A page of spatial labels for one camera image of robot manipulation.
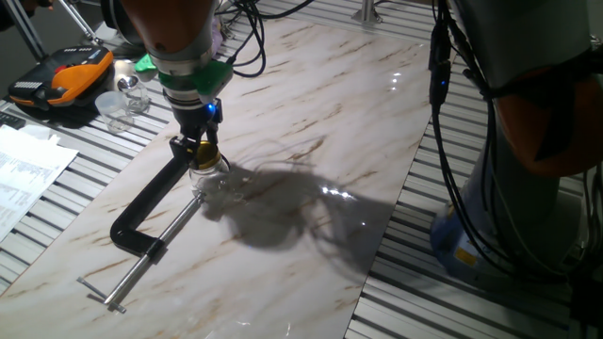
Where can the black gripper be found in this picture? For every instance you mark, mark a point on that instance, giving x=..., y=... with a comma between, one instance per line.
x=195, y=122

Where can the gold metal jar lid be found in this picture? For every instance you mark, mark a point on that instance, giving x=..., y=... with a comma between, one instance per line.
x=208, y=154

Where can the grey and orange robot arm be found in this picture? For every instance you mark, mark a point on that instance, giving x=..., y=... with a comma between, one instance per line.
x=518, y=28

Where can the clear glass jar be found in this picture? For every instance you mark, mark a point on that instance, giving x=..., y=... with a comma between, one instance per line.
x=209, y=179

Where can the small jar with silver lid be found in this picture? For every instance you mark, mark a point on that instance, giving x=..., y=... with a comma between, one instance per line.
x=136, y=96

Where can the black metal C-clamp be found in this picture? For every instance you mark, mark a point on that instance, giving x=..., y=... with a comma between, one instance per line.
x=151, y=193

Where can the translucent plastic cup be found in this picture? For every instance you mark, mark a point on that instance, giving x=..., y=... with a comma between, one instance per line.
x=113, y=110

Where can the purple plastic bag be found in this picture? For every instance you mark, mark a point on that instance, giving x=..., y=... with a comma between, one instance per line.
x=217, y=37

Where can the white plastic bottle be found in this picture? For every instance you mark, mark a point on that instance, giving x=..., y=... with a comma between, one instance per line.
x=121, y=70

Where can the black round spool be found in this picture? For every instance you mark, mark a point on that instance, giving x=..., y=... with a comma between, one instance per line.
x=115, y=21

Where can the orange and black teach pendant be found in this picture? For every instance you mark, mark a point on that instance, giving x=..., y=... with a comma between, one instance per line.
x=70, y=75

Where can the grey metal strut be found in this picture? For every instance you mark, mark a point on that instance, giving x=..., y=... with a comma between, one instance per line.
x=77, y=21
x=23, y=28

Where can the printed white paper sheets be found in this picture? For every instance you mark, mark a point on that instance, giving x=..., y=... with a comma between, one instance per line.
x=28, y=174

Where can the marble pattern board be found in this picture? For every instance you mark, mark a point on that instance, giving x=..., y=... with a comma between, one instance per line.
x=306, y=282

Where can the black computer keyboard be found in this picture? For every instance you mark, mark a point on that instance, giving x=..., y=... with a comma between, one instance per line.
x=10, y=120

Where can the silver pole with base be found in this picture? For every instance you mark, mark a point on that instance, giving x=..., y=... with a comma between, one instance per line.
x=366, y=11

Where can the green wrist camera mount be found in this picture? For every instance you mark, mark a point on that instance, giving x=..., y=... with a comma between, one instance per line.
x=207, y=80

